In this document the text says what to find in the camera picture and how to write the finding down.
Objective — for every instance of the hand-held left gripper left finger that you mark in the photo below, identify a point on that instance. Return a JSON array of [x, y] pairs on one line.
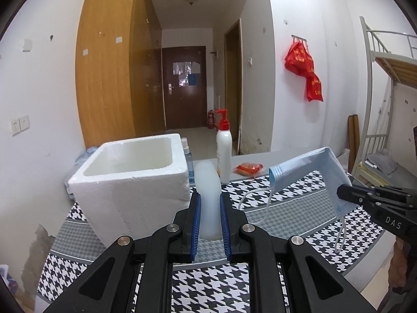
[[196, 228]]

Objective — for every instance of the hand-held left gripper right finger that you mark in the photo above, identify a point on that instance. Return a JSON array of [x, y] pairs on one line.
[[225, 228]]

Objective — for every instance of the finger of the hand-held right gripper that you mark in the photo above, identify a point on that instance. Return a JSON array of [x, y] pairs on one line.
[[394, 190], [352, 194]]

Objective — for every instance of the white translucent plastic piece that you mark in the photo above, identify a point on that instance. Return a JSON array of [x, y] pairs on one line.
[[210, 202]]

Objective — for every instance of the blue face mask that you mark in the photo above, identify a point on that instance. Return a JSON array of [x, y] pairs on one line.
[[303, 166]]

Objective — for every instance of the white foam box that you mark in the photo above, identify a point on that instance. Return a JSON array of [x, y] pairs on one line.
[[130, 199]]

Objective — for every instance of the person's right hand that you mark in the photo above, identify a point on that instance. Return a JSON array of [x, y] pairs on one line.
[[404, 267]]

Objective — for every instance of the grey bedding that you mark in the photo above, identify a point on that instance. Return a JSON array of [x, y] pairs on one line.
[[381, 164]]

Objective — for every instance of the wooden boards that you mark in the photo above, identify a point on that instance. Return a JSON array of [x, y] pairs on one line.
[[353, 143]]

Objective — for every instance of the small clear bottle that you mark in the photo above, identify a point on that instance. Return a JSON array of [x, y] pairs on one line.
[[189, 166]]

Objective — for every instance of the red snack packet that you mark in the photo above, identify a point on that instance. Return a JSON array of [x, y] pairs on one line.
[[249, 169]]

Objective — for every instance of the houndstooth tablecloth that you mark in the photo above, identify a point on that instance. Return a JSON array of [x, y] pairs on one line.
[[293, 234]]

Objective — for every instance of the white pump lotion bottle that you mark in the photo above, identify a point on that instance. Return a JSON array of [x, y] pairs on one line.
[[224, 156]]

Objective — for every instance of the red fire extinguisher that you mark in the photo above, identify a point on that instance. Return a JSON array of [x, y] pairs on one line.
[[211, 120]]

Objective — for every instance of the brown entrance door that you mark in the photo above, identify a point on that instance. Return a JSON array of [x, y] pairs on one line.
[[182, 111]]

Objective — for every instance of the metal bunk bed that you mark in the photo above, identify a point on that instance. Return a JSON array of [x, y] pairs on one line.
[[397, 68]]

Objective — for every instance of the light blue cloth pile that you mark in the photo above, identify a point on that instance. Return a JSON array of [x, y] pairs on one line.
[[81, 159]]

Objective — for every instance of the wooden side door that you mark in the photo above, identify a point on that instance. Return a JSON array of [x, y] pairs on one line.
[[233, 88]]

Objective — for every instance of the red plastic bag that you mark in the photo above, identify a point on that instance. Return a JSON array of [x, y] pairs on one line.
[[299, 62]]

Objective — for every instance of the blue paper notice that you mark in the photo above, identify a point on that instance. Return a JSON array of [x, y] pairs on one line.
[[192, 79]]

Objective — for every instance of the white paper notice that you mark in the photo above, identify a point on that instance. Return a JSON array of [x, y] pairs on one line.
[[185, 67]]

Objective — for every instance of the wooden wardrobe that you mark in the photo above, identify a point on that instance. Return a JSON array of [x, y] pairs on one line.
[[104, 71]]

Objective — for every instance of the wall hook rack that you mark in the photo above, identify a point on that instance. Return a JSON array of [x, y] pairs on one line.
[[299, 37]]

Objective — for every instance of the white wall socket panel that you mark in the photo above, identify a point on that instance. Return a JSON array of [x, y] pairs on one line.
[[20, 125]]

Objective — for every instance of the white wall switch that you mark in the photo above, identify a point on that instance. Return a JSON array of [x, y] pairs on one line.
[[27, 45]]

